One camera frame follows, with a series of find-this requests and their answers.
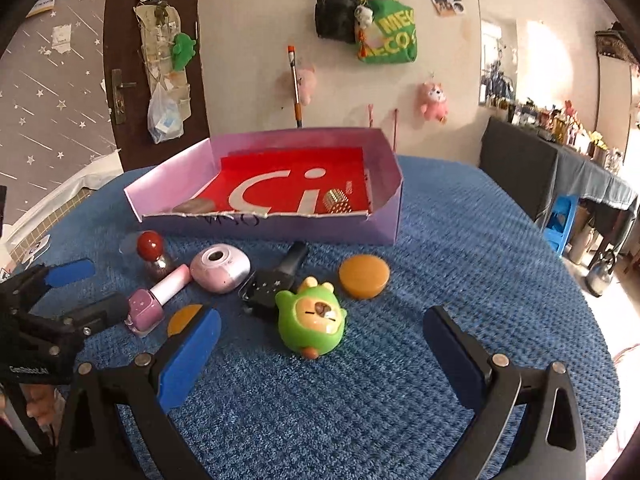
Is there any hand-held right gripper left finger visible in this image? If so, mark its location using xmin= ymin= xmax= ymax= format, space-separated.
xmin=56 ymin=306 xmax=222 ymax=480

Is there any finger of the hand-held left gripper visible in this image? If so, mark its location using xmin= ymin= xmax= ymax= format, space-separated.
xmin=0 ymin=258 xmax=97 ymax=313
xmin=7 ymin=293 xmax=130 ymax=357

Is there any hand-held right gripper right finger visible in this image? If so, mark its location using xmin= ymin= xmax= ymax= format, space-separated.
xmin=422 ymin=305 xmax=587 ymax=480

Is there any amber round lid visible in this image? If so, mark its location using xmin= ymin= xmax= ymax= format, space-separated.
xmin=167 ymin=304 xmax=205 ymax=338

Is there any pink round device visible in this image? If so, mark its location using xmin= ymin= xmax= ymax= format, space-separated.
xmin=190 ymin=243 xmax=252 ymax=295

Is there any black starry handled object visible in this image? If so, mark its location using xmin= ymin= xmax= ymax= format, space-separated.
xmin=240 ymin=241 xmax=308 ymax=318

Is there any lilac cardboard box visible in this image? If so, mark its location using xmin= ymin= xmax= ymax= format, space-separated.
xmin=123 ymin=127 xmax=404 ymax=246

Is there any person's left hand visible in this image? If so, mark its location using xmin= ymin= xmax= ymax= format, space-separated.
xmin=20 ymin=384 xmax=68 ymax=446

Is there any pink nail polish bottle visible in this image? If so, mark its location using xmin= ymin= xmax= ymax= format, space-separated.
xmin=125 ymin=263 xmax=192 ymax=336

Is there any white cloth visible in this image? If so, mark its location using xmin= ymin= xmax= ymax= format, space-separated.
xmin=0 ymin=149 xmax=123 ymax=271

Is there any red ball cap bottle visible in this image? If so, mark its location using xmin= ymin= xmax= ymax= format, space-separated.
xmin=136 ymin=230 xmax=176 ymax=281

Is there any green animal toy figure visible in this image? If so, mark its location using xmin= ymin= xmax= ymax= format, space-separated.
xmin=274 ymin=276 xmax=348 ymax=360

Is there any metal kettle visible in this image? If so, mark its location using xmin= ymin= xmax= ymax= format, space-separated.
xmin=585 ymin=250 xmax=617 ymax=298

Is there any blue plastic stool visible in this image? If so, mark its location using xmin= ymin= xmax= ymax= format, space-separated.
xmin=542 ymin=194 xmax=580 ymax=260

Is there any translucent plastic bag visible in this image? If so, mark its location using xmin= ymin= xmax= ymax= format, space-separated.
xmin=147 ymin=82 xmax=185 ymax=145

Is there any studded metal object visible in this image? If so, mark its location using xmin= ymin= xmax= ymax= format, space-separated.
xmin=322 ymin=189 xmax=352 ymax=214

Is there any black cloth covered table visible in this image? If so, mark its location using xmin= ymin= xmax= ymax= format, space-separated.
xmin=479 ymin=116 xmax=638 ymax=261

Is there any hanging fabric organiser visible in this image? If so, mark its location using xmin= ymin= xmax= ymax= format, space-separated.
xmin=134 ymin=2 xmax=193 ymax=121

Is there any dark brown door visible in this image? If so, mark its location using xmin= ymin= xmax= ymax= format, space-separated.
xmin=103 ymin=0 xmax=211 ymax=173

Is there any green plush toy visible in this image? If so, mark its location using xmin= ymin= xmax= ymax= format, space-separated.
xmin=171 ymin=32 xmax=197 ymax=71

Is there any row of small table items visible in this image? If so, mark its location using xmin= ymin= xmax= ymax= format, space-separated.
xmin=492 ymin=95 xmax=626 ymax=171

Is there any mop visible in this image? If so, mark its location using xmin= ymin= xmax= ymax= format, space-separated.
xmin=287 ymin=46 xmax=304 ymax=128

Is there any pale pink plush toy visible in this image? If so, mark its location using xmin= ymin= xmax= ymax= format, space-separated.
xmin=291 ymin=65 xmax=317 ymax=106

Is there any green tote bag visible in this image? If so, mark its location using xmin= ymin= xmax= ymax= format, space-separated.
xmin=356 ymin=0 xmax=419 ymax=65

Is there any black backpack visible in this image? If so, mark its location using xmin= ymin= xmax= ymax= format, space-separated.
xmin=314 ymin=0 xmax=360 ymax=45

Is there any metal door handle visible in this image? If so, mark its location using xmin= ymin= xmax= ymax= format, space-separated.
xmin=111 ymin=69 xmax=137 ymax=126

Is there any wall mirror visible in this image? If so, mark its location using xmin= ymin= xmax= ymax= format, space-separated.
xmin=478 ymin=17 xmax=518 ymax=108

